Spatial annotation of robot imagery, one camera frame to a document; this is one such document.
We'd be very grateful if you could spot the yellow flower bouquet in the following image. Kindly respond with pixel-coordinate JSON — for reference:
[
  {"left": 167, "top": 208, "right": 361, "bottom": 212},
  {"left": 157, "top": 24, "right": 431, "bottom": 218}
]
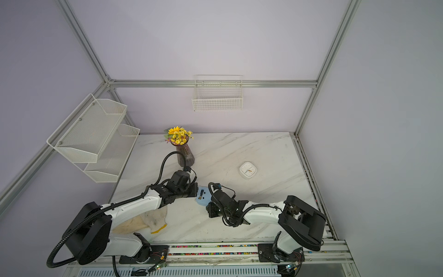
[{"left": 165, "top": 126, "right": 194, "bottom": 146}]

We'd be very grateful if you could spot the dark glass vase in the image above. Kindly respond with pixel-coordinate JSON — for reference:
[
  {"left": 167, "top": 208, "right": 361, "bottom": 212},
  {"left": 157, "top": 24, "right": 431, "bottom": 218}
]
[{"left": 171, "top": 139, "right": 195, "bottom": 167}]

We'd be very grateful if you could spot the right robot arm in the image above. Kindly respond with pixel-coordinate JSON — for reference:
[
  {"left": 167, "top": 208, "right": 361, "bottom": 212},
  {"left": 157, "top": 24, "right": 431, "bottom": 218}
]
[{"left": 207, "top": 182, "right": 326, "bottom": 254}]

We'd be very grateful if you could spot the white wire wall basket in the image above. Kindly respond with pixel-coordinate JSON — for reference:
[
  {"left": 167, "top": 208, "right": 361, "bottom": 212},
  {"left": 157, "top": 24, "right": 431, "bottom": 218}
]
[{"left": 192, "top": 75, "right": 243, "bottom": 112}]

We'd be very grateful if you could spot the white yellow cloth glove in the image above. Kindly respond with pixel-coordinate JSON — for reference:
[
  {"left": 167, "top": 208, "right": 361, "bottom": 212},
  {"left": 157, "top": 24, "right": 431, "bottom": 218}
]
[{"left": 112, "top": 207, "right": 167, "bottom": 234}]

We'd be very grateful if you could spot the white mesh shelf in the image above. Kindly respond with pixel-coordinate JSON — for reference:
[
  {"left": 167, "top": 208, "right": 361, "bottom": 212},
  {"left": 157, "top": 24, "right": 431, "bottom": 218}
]
[
  {"left": 46, "top": 94, "right": 127, "bottom": 163},
  {"left": 82, "top": 124, "right": 140, "bottom": 183}
]

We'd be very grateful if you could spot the blue alarm clock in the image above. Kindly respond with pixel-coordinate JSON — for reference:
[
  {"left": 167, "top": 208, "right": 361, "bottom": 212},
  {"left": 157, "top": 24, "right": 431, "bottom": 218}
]
[{"left": 196, "top": 187, "right": 212, "bottom": 207}]

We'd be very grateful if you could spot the black corrugated cable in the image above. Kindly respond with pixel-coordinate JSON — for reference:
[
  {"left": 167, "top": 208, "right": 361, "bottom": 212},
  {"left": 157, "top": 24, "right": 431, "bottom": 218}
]
[{"left": 46, "top": 151, "right": 188, "bottom": 269}]

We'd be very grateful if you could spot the upper white mesh shelf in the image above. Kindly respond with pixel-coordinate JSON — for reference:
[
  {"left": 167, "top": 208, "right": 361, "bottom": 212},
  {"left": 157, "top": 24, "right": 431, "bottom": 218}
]
[{"left": 46, "top": 94, "right": 127, "bottom": 163}]

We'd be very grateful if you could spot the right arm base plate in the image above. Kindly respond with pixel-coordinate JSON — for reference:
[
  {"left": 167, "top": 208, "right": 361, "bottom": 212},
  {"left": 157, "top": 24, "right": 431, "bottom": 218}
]
[{"left": 257, "top": 244, "right": 305, "bottom": 263}]

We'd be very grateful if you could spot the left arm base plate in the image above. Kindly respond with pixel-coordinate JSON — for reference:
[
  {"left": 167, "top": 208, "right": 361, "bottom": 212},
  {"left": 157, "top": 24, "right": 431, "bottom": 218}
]
[{"left": 118, "top": 245, "right": 170, "bottom": 264}]

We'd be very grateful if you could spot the black gold battery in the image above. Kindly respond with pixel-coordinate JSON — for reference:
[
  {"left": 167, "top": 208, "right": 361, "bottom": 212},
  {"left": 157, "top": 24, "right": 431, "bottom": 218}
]
[{"left": 198, "top": 189, "right": 205, "bottom": 200}]

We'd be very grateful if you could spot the lower white mesh shelf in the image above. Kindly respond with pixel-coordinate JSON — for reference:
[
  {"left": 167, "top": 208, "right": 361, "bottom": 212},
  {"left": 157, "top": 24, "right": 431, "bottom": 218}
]
[{"left": 82, "top": 124, "right": 140, "bottom": 183}]

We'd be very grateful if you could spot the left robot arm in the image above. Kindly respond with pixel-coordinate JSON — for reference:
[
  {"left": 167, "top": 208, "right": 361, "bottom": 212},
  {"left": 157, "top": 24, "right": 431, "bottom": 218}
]
[{"left": 59, "top": 166, "right": 198, "bottom": 265}]

